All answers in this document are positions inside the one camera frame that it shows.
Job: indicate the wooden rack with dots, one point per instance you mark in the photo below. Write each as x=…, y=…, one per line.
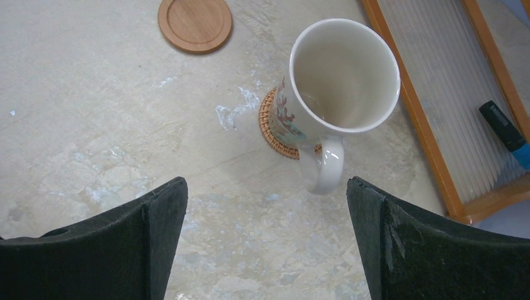
x=450, y=66

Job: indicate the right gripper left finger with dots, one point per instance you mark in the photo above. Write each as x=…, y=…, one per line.
x=126, y=252

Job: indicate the black blue marker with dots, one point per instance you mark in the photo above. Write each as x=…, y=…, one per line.
x=507, y=133

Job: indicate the tall beige mug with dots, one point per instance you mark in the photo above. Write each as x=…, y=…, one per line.
x=341, y=79

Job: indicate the woven rattan coaster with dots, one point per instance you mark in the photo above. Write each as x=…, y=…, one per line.
x=269, y=128

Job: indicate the orange coaster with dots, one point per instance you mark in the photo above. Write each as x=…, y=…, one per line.
x=195, y=26

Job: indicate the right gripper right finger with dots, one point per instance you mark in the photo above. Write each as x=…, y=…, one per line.
x=408, y=252

